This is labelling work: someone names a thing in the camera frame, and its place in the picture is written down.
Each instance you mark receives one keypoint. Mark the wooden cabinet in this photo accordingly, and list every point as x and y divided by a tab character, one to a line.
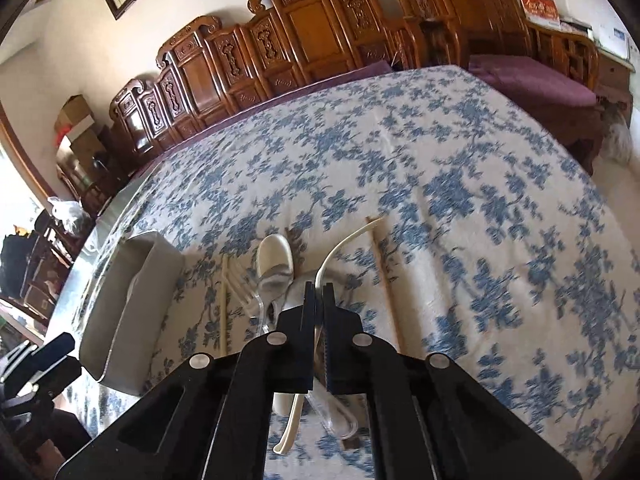
612	72

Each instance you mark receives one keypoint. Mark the long carved wooden sofa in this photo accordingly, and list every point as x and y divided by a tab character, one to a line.
240	55

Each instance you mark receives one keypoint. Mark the cream chopstick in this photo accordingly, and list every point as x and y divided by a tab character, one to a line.
221	320

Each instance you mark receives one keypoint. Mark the person's dark clothing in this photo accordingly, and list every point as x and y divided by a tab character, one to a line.
70	435

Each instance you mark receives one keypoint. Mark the black bag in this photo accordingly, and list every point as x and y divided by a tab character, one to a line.
20	265

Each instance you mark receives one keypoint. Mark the purple sofa cushion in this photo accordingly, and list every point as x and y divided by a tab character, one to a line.
300	91

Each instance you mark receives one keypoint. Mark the metal tray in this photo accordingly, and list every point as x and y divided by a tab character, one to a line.
130	310

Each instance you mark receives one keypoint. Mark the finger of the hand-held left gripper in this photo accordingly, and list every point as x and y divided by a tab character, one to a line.
57	377
56	347

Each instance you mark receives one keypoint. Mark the white plastic bag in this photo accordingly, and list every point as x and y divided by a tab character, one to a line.
67	212

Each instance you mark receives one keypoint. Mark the carved wooden armchair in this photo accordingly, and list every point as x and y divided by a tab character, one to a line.
475	10

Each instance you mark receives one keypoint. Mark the stack of cardboard boxes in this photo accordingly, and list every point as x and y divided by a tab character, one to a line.
77	120

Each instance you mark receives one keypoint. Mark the light wooden chopstick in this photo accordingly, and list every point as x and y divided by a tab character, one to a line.
385	285

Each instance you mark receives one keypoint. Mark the purple armchair cushion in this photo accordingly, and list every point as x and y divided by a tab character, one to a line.
530	77

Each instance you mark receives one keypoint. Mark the blue floral tablecloth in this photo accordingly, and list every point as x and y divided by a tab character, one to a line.
450	185

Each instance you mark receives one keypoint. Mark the wooden chair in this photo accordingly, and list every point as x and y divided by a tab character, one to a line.
50	255

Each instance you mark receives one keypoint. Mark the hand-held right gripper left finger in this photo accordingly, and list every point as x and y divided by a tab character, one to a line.
310	340

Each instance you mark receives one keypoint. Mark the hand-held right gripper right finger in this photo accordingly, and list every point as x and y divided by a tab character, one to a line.
326	355

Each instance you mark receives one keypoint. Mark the white fluffy bundle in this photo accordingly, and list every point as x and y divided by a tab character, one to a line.
617	135

